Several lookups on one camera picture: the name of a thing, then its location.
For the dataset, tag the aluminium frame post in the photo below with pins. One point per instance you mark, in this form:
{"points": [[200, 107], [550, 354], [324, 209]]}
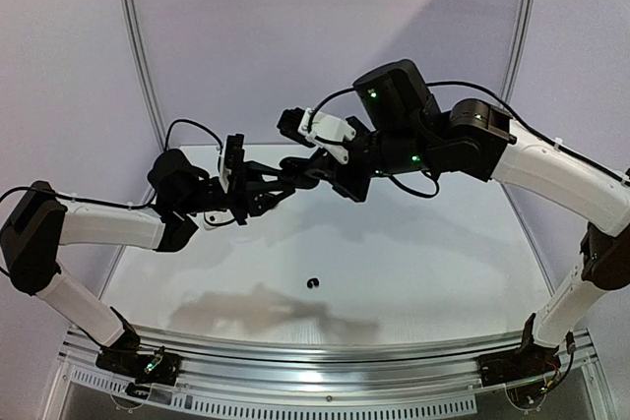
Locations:
{"points": [[141, 61], [516, 48]]}

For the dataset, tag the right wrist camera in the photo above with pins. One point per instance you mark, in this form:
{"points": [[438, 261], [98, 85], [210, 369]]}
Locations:
{"points": [[317, 129]]}

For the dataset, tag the black oval charging case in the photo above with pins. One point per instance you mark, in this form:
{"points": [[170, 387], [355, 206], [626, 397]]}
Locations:
{"points": [[297, 172]]}

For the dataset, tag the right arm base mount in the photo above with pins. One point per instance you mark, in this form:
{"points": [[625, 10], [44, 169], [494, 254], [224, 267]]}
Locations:
{"points": [[512, 365]]}

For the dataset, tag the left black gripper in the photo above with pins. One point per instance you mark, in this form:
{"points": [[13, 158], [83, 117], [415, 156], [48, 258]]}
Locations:
{"points": [[246, 186]]}

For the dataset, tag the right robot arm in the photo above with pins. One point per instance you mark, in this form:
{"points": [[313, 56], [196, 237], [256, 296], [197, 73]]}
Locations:
{"points": [[487, 140]]}

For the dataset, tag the left aluminium frame post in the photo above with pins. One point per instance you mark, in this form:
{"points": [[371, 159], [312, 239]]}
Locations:
{"points": [[141, 61]]}

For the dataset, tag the aluminium front rail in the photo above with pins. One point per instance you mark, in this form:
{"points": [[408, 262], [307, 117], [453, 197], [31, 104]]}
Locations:
{"points": [[277, 366]]}

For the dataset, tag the right aluminium frame post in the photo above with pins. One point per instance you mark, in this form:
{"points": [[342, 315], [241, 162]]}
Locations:
{"points": [[516, 48]]}

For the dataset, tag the black hook earbud centre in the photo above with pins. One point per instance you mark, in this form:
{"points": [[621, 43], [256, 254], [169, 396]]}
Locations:
{"points": [[313, 283]]}

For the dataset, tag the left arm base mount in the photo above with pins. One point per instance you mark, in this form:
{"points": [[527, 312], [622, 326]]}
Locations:
{"points": [[157, 367]]}

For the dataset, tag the white earbud charging case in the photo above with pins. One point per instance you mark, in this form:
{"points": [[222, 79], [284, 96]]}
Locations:
{"points": [[212, 221]]}

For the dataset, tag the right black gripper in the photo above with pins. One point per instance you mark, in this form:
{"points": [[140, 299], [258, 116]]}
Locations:
{"points": [[347, 176]]}

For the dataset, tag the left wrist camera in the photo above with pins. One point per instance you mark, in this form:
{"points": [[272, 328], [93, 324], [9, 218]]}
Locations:
{"points": [[231, 161]]}

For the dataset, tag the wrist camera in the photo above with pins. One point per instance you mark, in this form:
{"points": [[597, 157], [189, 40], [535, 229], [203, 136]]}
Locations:
{"points": [[317, 129], [231, 161]]}

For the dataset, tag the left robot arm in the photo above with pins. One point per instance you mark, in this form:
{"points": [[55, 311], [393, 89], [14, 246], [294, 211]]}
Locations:
{"points": [[43, 221]]}

